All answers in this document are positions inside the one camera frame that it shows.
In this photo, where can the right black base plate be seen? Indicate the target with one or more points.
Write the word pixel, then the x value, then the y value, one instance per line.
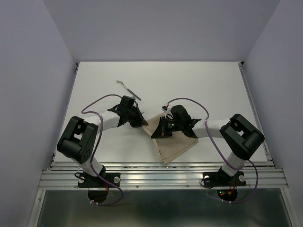
pixel 221 179

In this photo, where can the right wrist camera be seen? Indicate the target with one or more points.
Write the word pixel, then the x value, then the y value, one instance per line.
pixel 180 114

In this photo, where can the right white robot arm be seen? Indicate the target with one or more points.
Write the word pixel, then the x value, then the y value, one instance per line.
pixel 242 137

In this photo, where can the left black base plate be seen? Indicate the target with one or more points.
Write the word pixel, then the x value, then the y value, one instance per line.
pixel 87 181

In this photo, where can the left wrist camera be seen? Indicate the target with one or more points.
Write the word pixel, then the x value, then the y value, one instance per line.
pixel 126 103

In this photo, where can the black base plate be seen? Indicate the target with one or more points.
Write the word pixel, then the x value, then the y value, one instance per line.
pixel 87 181
pixel 221 179

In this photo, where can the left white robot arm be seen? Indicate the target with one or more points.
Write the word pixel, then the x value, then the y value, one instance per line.
pixel 81 137

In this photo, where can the beige cloth napkin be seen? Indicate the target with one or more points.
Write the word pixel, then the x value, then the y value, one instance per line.
pixel 172 147

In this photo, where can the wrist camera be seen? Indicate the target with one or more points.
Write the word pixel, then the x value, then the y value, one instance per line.
pixel 180 114
pixel 126 103

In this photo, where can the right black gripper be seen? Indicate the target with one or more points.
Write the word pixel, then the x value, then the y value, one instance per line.
pixel 161 131

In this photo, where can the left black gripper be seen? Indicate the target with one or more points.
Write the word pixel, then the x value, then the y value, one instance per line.
pixel 140 121

